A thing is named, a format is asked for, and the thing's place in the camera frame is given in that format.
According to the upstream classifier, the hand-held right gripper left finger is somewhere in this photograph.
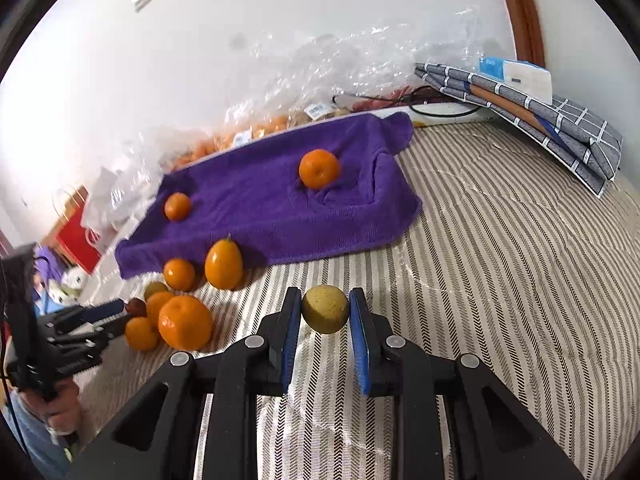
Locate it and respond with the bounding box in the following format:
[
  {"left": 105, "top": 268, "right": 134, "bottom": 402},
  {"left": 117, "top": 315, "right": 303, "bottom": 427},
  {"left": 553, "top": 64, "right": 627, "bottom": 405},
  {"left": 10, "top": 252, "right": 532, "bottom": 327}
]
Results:
[{"left": 69, "top": 287, "right": 304, "bottom": 480}]

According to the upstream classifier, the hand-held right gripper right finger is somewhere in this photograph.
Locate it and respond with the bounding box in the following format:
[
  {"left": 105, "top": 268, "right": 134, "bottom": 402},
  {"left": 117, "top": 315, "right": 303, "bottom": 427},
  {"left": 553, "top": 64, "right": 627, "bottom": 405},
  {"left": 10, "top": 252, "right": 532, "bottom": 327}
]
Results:
[{"left": 348, "top": 287, "right": 587, "bottom": 480}]

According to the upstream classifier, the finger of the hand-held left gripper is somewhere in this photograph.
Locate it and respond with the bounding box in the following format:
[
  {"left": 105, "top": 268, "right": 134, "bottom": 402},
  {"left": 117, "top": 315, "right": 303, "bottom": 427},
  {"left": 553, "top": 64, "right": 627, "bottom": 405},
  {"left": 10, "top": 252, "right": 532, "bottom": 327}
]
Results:
[
  {"left": 52, "top": 298, "right": 128, "bottom": 327},
  {"left": 50, "top": 320, "right": 127, "bottom": 350}
]

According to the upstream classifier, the person's left hand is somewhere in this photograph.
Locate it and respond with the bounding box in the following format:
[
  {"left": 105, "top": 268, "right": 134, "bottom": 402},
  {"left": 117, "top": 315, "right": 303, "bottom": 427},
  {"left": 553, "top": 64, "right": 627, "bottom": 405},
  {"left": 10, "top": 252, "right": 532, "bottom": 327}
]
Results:
[{"left": 22, "top": 379, "right": 84, "bottom": 437}]

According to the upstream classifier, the white plush toy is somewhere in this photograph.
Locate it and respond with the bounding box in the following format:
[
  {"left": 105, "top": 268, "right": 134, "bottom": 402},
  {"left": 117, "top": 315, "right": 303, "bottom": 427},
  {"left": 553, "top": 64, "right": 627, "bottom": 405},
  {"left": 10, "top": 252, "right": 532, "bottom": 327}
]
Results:
[{"left": 54, "top": 266, "right": 90, "bottom": 303}]

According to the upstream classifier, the small orange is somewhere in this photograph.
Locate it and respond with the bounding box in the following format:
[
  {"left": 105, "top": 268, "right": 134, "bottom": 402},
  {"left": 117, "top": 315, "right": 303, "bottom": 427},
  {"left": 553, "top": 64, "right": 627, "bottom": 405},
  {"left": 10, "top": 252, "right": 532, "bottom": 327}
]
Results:
[
  {"left": 124, "top": 316, "right": 161, "bottom": 352},
  {"left": 164, "top": 192, "right": 193, "bottom": 222},
  {"left": 145, "top": 291, "right": 176, "bottom": 330},
  {"left": 163, "top": 258, "right": 197, "bottom": 292}
]

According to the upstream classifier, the red paper bag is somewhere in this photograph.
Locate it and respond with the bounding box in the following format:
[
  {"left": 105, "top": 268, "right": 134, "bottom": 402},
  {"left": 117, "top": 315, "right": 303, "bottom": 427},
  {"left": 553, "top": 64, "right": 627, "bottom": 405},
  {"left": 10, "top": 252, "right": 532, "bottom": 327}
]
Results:
[{"left": 42, "top": 185, "right": 105, "bottom": 276}]

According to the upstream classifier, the large orange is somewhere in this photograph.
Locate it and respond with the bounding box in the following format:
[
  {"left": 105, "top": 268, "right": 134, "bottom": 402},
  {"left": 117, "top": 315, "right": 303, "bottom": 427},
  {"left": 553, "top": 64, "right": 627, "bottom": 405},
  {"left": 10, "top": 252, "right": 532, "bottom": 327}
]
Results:
[{"left": 158, "top": 295, "right": 214, "bottom": 352}]

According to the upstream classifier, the white plastic bag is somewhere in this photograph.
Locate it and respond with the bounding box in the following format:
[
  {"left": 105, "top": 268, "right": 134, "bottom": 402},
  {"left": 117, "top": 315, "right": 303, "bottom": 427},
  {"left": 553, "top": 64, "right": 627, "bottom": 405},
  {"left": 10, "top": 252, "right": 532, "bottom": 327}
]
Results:
[{"left": 81, "top": 164, "right": 151, "bottom": 253}]

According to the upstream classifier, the oval orange fruit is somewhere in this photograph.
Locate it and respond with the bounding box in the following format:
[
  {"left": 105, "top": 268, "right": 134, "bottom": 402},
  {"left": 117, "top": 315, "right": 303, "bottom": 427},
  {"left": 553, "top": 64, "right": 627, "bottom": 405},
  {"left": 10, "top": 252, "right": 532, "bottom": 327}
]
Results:
[{"left": 204, "top": 236, "right": 245, "bottom": 291}]

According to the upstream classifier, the person's blue jeans leg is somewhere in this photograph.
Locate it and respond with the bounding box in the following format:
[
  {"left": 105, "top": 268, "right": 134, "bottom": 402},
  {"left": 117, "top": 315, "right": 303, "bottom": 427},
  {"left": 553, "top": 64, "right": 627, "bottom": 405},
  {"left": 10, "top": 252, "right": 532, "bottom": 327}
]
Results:
[{"left": 0, "top": 392, "right": 72, "bottom": 480}]

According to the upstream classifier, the purple towel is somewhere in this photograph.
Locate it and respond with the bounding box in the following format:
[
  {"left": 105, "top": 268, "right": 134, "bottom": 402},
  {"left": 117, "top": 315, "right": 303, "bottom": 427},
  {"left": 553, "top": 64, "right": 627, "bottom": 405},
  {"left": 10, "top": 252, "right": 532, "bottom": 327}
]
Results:
[{"left": 114, "top": 112, "right": 423, "bottom": 281}]

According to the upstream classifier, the striped bed cover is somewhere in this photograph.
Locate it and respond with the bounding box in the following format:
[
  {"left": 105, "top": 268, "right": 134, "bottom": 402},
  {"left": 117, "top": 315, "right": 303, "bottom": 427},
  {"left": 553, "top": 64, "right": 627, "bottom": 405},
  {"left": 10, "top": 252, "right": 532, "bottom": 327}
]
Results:
[{"left": 75, "top": 119, "right": 640, "bottom": 480}]

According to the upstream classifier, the clear plastic bag of oranges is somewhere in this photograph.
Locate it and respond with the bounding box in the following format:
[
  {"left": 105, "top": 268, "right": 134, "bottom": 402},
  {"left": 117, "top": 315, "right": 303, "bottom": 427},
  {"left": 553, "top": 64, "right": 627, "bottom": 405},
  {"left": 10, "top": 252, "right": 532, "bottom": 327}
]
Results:
[{"left": 107, "top": 125, "right": 221, "bottom": 221}]

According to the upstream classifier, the medium orange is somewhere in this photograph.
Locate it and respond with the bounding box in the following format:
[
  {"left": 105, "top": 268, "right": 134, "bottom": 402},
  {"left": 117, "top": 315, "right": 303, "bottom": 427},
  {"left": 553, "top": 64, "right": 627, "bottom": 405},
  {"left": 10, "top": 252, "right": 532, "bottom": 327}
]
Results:
[{"left": 298, "top": 148, "right": 341, "bottom": 190}]

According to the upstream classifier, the large clear plastic bag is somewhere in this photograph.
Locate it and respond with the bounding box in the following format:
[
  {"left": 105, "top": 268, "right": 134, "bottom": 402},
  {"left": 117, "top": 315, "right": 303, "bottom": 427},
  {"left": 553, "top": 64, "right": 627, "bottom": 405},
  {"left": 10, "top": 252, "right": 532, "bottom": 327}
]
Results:
[{"left": 210, "top": 6, "right": 507, "bottom": 153}]

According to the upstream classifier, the folded grey checked quilt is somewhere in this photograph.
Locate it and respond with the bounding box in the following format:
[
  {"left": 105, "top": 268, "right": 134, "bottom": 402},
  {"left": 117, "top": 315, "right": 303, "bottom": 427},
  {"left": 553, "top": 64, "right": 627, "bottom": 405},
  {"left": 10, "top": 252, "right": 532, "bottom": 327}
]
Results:
[{"left": 413, "top": 61, "right": 624, "bottom": 197}]

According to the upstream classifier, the blue and white tissue pack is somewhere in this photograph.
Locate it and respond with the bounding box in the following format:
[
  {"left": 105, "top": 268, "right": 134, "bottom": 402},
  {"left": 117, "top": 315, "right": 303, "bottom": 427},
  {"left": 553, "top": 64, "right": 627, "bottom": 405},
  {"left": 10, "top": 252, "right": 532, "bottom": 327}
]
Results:
[{"left": 477, "top": 56, "right": 554, "bottom": 106}]

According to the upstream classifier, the black cable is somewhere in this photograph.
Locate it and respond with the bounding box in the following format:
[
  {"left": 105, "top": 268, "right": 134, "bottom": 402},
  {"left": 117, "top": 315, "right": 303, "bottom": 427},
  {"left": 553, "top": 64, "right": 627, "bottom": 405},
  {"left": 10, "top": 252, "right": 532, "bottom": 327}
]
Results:
[{"left": 331, "top": 84, "right": 483, "bottom": 117}]

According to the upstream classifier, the brown wooden door frame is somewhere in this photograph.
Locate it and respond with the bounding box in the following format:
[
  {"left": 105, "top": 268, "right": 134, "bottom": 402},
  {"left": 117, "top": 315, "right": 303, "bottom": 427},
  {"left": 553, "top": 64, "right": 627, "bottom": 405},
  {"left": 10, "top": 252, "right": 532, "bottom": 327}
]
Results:
[{"left": 491, "top": 0, "right": 547, "bottom": 68}]

